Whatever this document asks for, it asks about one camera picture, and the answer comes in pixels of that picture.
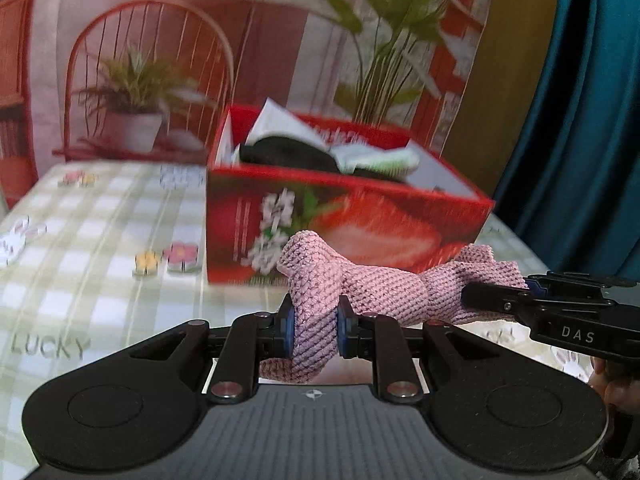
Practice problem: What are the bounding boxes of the pink knitted cloth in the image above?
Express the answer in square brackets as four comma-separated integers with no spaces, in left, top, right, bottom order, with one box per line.
[259,231,527,384]

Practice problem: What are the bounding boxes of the black fabric cloth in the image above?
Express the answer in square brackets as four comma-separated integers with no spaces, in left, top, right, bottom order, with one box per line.
[237,134,407,184]

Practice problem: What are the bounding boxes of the printed room scene backdrop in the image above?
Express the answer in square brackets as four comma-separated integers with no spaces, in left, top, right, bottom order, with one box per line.
[1,0,491,205]

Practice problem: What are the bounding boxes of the right hand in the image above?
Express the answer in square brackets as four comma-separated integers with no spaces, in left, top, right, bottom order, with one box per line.
[588,358,640,416]

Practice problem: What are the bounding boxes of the teal blue curtain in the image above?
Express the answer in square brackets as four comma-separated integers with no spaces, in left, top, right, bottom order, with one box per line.
[495,0,639,280]

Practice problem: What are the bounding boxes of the red strawberry cardboard box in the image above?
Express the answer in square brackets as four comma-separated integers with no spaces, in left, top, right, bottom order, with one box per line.
[205,105,494,285]

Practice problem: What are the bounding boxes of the white green patterned cloth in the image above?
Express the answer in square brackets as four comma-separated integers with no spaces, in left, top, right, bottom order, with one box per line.
[329,143,420,177]

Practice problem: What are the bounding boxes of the green plaid bunny tablecloth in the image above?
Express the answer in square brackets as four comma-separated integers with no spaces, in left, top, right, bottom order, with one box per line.
[0,159,594,480]

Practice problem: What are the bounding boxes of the white cloth bundle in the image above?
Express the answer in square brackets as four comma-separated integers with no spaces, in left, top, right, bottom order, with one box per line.
[230,99,330,165]

